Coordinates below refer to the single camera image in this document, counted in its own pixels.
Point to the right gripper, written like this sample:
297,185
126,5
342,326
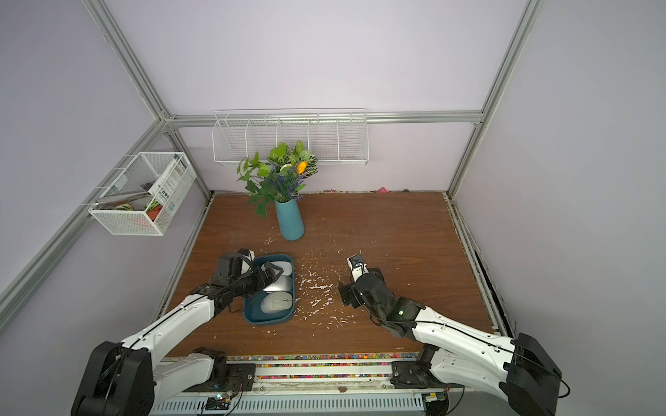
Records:
350,287

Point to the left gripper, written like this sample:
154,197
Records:
263,282

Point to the teal storage tray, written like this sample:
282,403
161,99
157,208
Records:
251,310

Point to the light grey mouse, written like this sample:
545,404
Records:
276,302

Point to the white mouse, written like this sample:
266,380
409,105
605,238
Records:
279,268
283,284

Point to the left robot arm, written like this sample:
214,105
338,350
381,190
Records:
127,378

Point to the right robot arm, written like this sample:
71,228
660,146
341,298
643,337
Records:
517,370

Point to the teal vase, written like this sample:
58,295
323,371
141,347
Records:
291,224

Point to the artificial green plant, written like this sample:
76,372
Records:
279,179

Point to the white mesh side basket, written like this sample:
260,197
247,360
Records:
144,197

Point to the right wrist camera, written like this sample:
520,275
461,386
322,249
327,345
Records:
357,266

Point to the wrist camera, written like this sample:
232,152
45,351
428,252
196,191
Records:
357,266
247,255

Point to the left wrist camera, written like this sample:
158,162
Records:
247,255

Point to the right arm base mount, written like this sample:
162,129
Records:
417,374

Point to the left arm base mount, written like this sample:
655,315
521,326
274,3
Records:
225,377

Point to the white wire wall shelf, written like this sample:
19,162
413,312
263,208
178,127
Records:
335,136

